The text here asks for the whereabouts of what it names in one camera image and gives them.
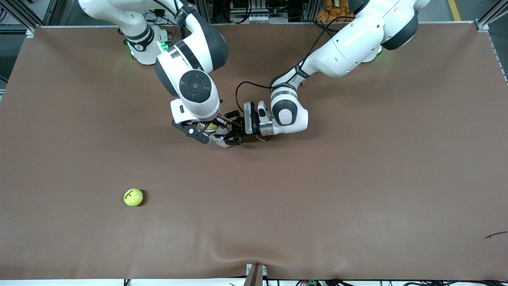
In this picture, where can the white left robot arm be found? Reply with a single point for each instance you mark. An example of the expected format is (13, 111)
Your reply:
(289, 115)

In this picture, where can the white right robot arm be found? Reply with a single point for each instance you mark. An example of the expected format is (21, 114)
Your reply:
(194, 85)

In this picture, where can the metal post bracket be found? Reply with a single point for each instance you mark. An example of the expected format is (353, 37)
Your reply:
(254, 278)

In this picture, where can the white connector strip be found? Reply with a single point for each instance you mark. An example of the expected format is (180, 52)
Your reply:
(258, 18)

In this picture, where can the grey aluminium frame post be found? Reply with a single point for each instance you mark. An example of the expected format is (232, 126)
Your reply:
(208, 10)
(310, 8)

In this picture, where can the white power strip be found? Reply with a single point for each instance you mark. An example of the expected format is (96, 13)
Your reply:
(166, 12)

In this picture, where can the grey aluminium frame strut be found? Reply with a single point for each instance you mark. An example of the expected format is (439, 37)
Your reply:
(22, 16)
(51, 10)
(492, 14)

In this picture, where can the white corner bracket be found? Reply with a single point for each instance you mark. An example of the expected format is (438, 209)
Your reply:
(482, 26)
(30, 32)

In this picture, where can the yellow tennis ball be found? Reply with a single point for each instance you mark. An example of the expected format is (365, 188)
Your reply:
(133, 197)
(211, 126)

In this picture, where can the brown table mat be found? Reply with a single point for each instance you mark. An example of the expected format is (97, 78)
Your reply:
(254, 222)

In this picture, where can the orange lumpy bundle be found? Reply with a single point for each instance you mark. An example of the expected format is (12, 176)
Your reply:
(333, 10)

